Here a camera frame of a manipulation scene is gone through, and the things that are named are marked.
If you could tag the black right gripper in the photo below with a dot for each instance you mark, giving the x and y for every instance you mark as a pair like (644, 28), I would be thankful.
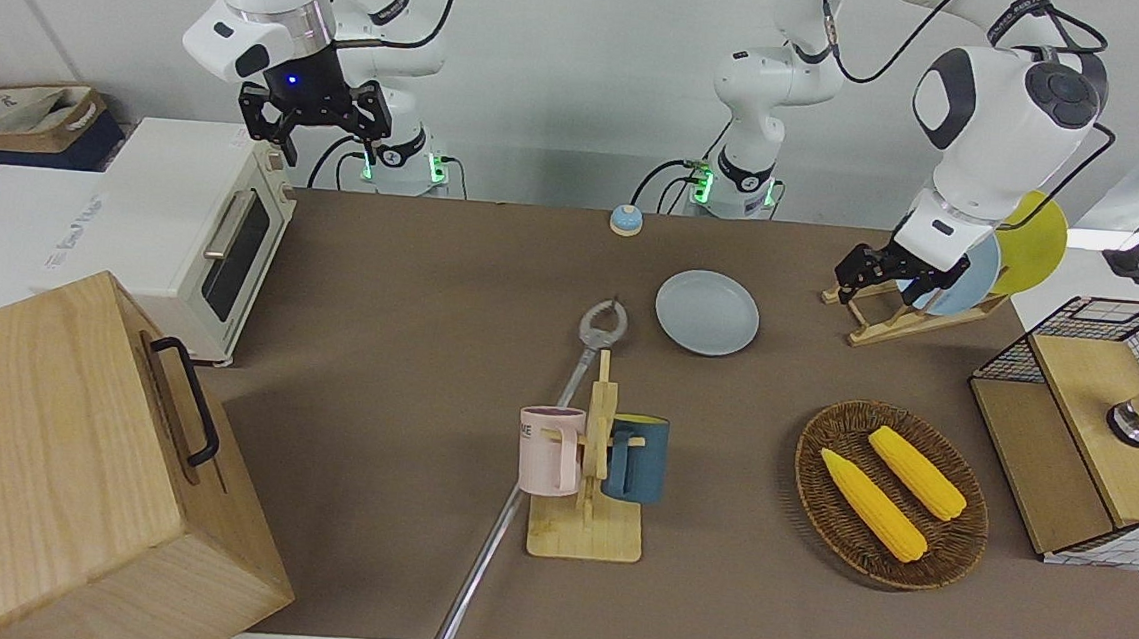
(305, 86)

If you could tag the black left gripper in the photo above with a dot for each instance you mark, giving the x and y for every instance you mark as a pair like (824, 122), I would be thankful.
(929, 266)

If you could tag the gray plate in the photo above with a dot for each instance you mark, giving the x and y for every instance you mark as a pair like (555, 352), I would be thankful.
(707, 313)

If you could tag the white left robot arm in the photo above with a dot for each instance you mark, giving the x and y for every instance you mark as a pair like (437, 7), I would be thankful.
(995, 119)

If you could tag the wooden plate rack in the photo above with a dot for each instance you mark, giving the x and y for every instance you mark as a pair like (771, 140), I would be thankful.
(905, 326)

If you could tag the light blue plate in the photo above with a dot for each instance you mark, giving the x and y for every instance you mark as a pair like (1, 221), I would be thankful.
(973, 283)

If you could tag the yellow plate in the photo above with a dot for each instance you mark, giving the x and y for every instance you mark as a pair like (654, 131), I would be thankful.
(1036, 247)

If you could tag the white toaster oven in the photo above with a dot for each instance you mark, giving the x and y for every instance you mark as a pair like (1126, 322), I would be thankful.
(172, 202)

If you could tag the yellow corn cob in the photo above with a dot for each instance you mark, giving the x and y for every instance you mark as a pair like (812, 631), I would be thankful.
(920, 474)
(872, 506)

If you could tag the brown table mat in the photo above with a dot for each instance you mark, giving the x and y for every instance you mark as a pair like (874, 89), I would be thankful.
(411, 298)

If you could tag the dark blue crate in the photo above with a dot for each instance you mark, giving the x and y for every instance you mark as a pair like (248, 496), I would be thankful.
(90, 148)

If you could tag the brown wicker basket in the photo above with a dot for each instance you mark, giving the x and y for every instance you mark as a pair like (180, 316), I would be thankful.
(831, 523)

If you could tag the cardboard box with bag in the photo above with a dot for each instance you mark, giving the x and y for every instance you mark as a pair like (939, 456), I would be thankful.
(12, 115)

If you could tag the dark blue mug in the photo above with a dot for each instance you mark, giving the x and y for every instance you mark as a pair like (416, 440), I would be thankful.
(642, 463)

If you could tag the pink mug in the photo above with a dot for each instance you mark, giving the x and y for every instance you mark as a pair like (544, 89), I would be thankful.
(548, 453)

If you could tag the wooden mug holder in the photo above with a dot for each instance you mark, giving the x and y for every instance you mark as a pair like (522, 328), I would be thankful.
(584, 536)

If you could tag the large wooden box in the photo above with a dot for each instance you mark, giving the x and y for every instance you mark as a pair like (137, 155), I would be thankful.
(48, 464)

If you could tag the metal reacher grabber tool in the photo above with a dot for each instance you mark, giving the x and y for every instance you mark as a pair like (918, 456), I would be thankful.
(500, 525)

